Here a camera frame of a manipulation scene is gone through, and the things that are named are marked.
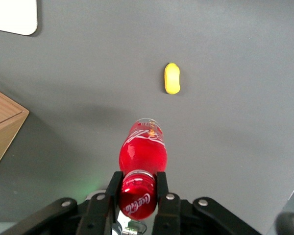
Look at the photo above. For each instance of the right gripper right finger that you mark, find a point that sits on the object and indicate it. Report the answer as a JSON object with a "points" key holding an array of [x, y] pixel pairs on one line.
{"points": [[167, 210]]}

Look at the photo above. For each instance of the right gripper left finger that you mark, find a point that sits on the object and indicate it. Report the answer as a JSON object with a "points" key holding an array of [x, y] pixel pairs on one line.
{"points": [[105, 205]]}

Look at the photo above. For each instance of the red coke bottle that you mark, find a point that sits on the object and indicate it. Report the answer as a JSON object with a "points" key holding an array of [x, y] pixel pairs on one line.
{"points": [[142, 151]]}

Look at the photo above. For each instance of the cream plastic tray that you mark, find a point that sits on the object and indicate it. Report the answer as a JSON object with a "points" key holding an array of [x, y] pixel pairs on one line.
{"points": [[12, 14]]}

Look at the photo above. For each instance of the wooden drawer cabinet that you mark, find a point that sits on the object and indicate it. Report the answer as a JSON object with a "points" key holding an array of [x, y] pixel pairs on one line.
{"points": [[5, 129]]}

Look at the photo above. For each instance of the yellow lemon-shaped object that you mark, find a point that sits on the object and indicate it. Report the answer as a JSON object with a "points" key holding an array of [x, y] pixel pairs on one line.
{"points": [[172, 78]]}

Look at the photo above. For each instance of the wooden drawer front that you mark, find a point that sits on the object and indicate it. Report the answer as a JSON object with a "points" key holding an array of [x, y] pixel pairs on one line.
{"points": [[2, 110]]}

